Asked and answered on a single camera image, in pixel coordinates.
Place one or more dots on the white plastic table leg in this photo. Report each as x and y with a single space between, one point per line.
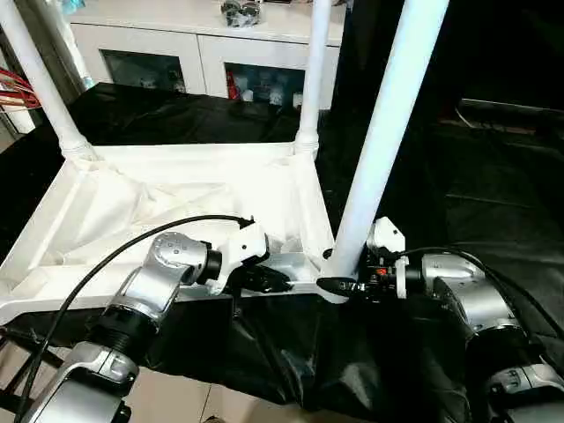
315 66
44 79
388 132

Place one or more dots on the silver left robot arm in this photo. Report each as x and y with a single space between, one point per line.
145 286

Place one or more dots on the white plastic table top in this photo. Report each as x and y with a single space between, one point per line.
154 189

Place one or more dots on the red and white bundle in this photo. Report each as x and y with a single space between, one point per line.
20 90

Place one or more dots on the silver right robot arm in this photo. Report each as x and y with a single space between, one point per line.
471 291

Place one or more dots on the white sideboard cabinet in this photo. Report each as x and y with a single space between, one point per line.
176 35

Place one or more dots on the dark glittery ornament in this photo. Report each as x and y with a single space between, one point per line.
242 12

